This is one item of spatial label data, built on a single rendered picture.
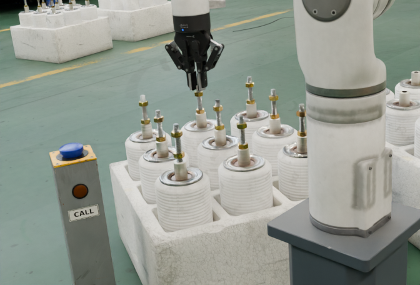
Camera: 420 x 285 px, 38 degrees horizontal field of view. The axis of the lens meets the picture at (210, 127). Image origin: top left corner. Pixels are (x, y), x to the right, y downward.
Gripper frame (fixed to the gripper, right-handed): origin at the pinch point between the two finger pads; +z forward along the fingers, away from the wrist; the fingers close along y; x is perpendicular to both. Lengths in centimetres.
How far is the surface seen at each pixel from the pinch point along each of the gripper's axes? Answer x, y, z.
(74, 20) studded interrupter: 148, -163, 15
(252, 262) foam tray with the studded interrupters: -22.9, 21.4, 25.3
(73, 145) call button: -34.3, -4.6, 2.1
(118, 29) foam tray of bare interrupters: 189, -165, 28
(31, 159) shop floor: 21, -75, 35
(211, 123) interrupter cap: 1.7, 1.6, 9.7
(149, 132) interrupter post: -9.3, -6.9, 8.8
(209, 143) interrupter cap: -9.1, 7.0, 9.8
